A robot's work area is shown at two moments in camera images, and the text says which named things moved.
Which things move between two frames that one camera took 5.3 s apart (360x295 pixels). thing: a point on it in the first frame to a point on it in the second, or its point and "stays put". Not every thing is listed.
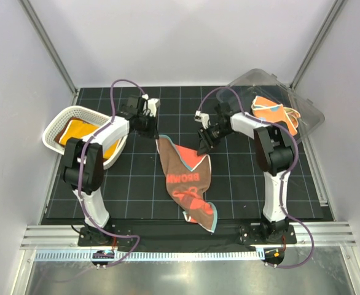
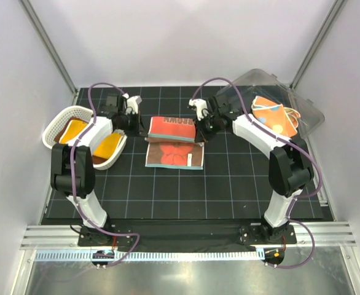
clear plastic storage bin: x=242 y=90 stays put
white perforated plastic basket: x=62 y=115 stays put
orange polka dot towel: x=273 y=110 stays put
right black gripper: x=206 y=143 to x=202 y=135
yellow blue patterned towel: x=78 y=129 stays put
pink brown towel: x=187 y=178 to x=171 y=144
